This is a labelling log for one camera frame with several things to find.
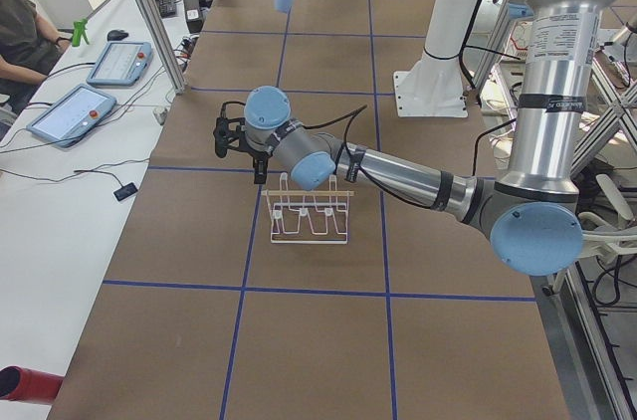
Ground small black puck device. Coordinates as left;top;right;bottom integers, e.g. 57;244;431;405
113;182;138;202

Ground far teach pendant tablet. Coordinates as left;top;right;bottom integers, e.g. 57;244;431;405
87;41;152;87

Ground white wire cup holder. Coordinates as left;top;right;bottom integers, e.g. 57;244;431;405
262;173;354;245

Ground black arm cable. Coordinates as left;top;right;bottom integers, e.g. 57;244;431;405
301;104;449;210

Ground near teach pendant tablet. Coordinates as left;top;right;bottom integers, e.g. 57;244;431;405
26;85;116;148

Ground aluminium frame post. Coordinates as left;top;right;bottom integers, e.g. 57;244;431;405
135;0;186;95

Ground black computer mouse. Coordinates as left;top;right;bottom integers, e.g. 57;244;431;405
106;29;128;41

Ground red cylinder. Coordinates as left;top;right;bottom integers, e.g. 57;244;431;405
1;366;64;405

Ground green clamp tool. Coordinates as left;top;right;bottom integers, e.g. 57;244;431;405
72;18;90;47

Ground teach pendant tablet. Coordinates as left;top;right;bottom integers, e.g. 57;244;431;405
87;41;152;87
26;85;116;148

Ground white pedestal column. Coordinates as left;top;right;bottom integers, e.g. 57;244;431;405
394;0;481;118

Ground seated person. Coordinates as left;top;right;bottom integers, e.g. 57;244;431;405
1;0;71;115

